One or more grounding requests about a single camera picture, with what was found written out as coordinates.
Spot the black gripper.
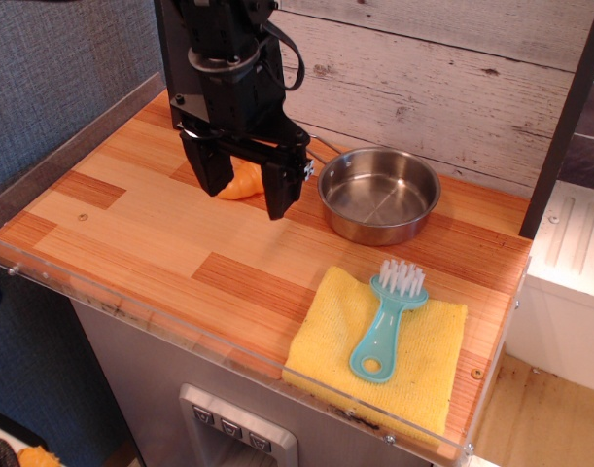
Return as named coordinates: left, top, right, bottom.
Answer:
left=170, top=41, right=313, bottom=220

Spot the teal brush with white bristles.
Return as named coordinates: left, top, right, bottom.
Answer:
left=349, top=259, right=429, bottom=384

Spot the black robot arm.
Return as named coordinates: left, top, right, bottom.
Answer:
left=170, top=1, right=313, bottom=220

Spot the yellow cloth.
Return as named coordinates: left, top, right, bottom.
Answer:
left=282, top=267, right=468, bottom=445

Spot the orange toy croissant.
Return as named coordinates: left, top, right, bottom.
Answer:
left=218, top=162, right=264, bottom=200

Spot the stainless steel saucepan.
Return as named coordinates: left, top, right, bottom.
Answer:
left=308, top=137, right=441, bottom=246

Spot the silver dispenser button panel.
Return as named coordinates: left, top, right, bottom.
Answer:
left=179, top=383, right=298, bottom=466

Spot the orange object bottom left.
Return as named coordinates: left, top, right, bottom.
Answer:
left=17, top=446, right=62, bottom=467

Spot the clear acrylic guard rail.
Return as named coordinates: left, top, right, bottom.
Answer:
left=0, top=221, right=531, bottom=466

